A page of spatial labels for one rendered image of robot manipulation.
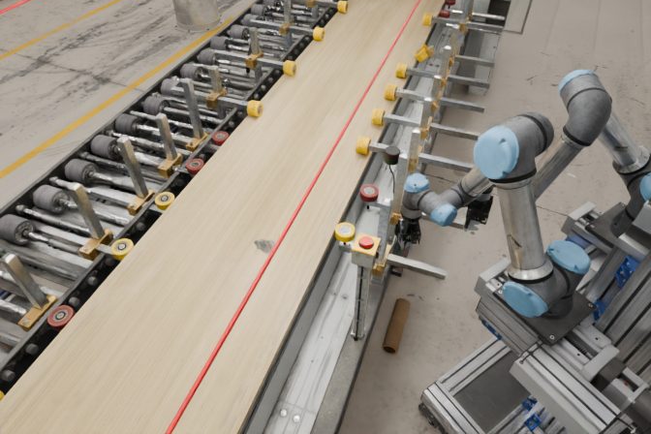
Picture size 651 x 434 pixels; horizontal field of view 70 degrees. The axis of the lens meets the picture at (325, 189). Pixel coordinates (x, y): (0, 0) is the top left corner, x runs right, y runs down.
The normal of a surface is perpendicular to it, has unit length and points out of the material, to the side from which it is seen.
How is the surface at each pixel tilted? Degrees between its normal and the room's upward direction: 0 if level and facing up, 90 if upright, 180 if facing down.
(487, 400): 0
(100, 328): 0
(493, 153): 83
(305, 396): 0
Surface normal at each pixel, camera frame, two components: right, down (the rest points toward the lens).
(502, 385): 0.00, -0.73
